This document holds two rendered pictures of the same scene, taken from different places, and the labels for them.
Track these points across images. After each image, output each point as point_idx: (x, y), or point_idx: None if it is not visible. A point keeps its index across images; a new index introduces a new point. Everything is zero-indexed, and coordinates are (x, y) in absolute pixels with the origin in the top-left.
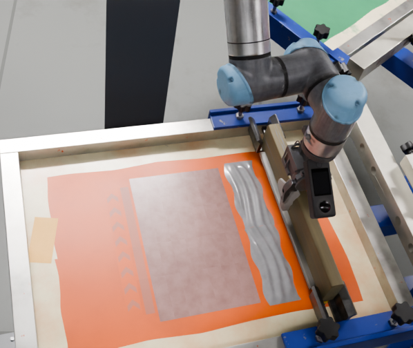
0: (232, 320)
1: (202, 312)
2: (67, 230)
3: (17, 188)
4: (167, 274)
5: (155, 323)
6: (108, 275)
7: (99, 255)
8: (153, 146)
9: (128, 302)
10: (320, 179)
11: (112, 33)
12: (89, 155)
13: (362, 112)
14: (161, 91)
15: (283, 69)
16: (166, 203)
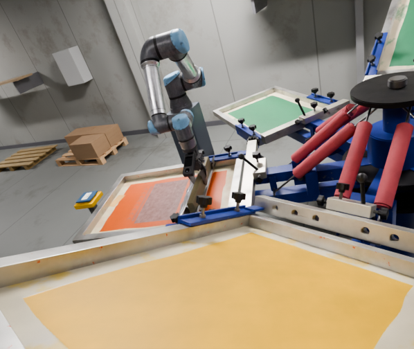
0: (158, 224)
1: (149, 221)
2: (125, 198)
3: (116, 185)
4: (146, 210)
5: (131, 224)
6: (128, 210)
7: (129, 204)
8: (170, 174)
9: (128, 217)
10: (188, 160)
11: (176, 142)
12: (147, 178)
13: (186, 124)
14: None
15: (167, 118)
16: (162, 190)
